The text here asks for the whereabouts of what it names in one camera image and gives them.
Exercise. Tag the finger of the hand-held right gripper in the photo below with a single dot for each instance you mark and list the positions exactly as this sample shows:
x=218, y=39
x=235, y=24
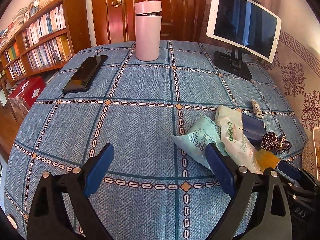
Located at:
x=290, y=170

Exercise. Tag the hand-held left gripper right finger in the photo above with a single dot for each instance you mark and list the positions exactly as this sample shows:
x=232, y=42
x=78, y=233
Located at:
x=220, y=170

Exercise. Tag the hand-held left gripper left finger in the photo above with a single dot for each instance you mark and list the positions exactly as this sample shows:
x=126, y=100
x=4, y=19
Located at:
x=98, y=170

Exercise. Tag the orange jelly cup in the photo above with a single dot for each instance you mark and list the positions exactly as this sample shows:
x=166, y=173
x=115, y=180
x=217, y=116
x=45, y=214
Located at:
x=267, y=161

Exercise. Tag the white plastic basket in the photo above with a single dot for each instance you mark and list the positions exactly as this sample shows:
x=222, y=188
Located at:
x=310, y=152

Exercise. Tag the purple patterned snack packet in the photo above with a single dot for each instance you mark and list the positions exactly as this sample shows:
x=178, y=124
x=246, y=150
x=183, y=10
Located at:
x=268, y=141
x=284, y=142

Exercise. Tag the white green-print snack packet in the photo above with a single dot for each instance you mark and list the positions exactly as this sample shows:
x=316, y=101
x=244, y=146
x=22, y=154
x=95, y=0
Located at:
x=235, y=135

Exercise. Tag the mint green snack packet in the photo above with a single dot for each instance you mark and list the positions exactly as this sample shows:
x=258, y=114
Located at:
x=195, y=140

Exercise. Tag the mint and navy tissue pack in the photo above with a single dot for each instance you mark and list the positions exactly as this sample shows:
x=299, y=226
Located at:
x=252, y=127

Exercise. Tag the small patterned candy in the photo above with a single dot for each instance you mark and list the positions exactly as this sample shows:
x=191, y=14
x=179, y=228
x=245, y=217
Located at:
x=257, y=108

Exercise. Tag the blue checked tablecloth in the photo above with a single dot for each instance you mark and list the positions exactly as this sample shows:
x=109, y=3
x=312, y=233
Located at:
x=140, y=120

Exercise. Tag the black smartphone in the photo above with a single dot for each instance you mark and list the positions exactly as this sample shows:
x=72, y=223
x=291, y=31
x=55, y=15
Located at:
x=85, y=73

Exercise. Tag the red cardboard box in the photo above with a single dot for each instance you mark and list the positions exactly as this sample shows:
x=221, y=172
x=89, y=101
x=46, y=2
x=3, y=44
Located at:
x=27, y=92

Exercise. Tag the black tablet stand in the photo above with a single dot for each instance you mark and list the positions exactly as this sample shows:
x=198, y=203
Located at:
x=232, y=65

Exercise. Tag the wooden bookshelf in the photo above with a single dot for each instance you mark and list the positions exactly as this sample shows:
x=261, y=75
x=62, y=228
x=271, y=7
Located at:
x=77, y=25

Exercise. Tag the pink thermos bottle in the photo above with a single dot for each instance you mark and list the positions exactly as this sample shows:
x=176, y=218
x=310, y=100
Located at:
x=147, y=30

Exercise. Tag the white tablet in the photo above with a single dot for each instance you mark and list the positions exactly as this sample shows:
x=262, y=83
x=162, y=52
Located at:
x=242, y=22

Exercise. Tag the rows of books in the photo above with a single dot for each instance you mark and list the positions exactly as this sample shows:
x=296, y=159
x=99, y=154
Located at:
x=47, y=25

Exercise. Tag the brown wooden door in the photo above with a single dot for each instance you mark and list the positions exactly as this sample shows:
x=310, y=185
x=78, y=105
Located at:
x=175, y=10

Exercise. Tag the brass door knob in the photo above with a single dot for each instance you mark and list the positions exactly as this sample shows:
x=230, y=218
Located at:
x=116, y=2

